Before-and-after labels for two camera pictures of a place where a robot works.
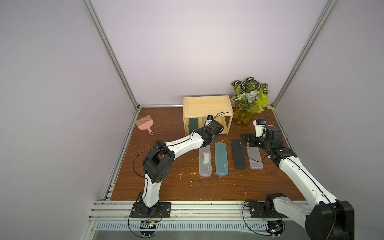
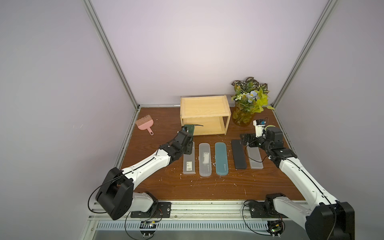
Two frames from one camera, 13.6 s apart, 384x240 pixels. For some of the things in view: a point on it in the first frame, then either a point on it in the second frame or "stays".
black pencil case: (239, 154) stays
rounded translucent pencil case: (205, 161) stays
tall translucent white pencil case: (255, 157) stays
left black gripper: (201, 131) -> (189, 145)
